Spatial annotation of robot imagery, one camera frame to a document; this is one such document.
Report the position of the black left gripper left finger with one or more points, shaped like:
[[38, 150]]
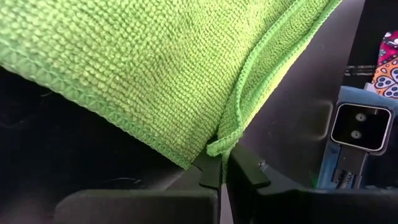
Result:
[[210, 171]]

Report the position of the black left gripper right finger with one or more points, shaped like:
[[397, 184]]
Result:
[[244, 174]]

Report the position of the green microfibre towel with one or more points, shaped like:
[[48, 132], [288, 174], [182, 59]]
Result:
[[140, 62]]

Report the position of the black white striped cloth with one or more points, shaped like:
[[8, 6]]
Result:
[[359, 71]]

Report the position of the colourful flower print cloth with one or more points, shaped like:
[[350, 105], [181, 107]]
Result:
[[388, 68]]

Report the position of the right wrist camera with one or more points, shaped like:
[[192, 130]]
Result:
[[360, 127]]

